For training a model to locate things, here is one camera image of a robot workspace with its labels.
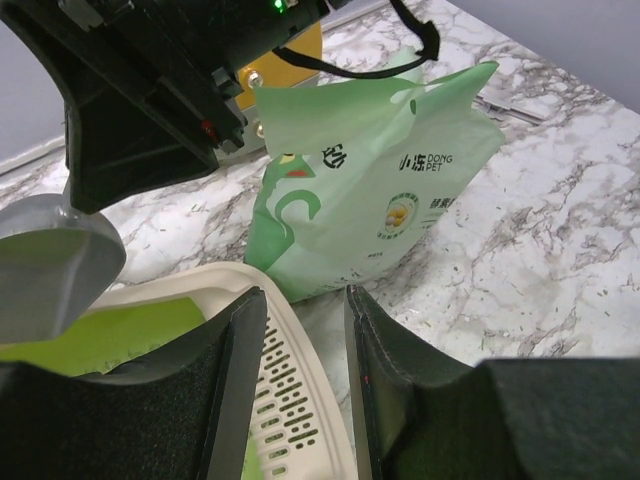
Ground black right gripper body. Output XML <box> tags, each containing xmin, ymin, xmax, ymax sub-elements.
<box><xmin>51</xmin><ymin>1</ymin><xmax>344</xmax><ymax>154</ymax></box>

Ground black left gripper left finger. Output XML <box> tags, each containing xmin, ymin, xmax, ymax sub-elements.
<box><xmin>1</xmin><ymin>287</ymin><xmax>267</xmax><ymax>479</ymax></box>

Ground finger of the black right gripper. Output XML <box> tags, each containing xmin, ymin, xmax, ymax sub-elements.
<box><xmin>1</xmin><ymin>1</ymin><xmax>219</xmax><ymax>213</ymax></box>

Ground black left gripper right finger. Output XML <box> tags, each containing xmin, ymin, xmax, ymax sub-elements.
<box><xmin>344</xmin><ymin>285</ymin><xmax>639</xmax><ymax>479</ymax></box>

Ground silver metal scoop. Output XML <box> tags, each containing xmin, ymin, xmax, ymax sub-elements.
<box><xmin>1</xmin><ymin>183</ymin><xmax>126</xmax><ymax>344</ymax></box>

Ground green cat litter bag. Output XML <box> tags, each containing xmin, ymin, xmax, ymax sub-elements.
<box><xmin>245</xmin><ymin>61</ymin><xmax>505</xmax><ymax>303</ymax></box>

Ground grey plastic bag clip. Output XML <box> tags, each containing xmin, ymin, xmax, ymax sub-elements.
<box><xmin>474</xmin><ymin>93</ymin><xmax>544</xmax><ymax>125</ymax></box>

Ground green cat litter pellets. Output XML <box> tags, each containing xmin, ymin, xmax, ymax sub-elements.
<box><xmin>240</xmin><ymin>425</ymin><xmax>279</xmax><ymax>480</ymax></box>

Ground beige green litter box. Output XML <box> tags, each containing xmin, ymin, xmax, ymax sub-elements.
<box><xmin>1</xmin><ymin>262</ymin><xmax>357</xmax><ymax>479</ymax></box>

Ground cream round drawer cabinet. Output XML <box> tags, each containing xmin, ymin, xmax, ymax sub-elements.
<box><xmin>216</xmin><ymin>52</ymin><xmax>319</xmax><ymax>161</ymax></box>

